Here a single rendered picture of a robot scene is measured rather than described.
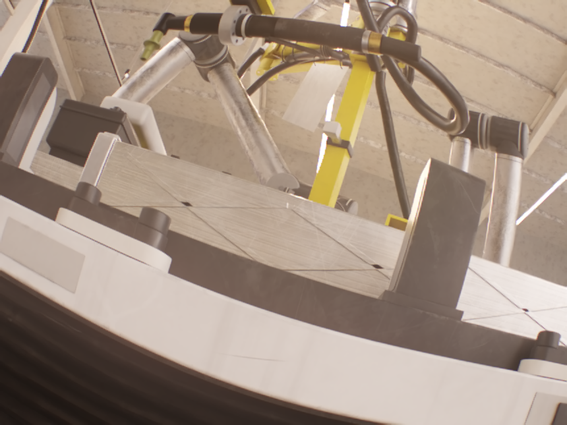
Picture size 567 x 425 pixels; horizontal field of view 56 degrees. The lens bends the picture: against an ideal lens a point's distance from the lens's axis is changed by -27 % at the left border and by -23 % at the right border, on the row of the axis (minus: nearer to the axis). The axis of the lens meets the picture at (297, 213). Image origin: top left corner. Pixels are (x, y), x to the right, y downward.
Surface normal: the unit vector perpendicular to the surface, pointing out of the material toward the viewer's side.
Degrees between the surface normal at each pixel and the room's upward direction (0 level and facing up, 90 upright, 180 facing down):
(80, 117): 90
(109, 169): 90
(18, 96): 90
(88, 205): 90
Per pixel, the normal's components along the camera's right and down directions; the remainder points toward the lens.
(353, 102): -0.22, -0.36
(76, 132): 0.04, -0.28
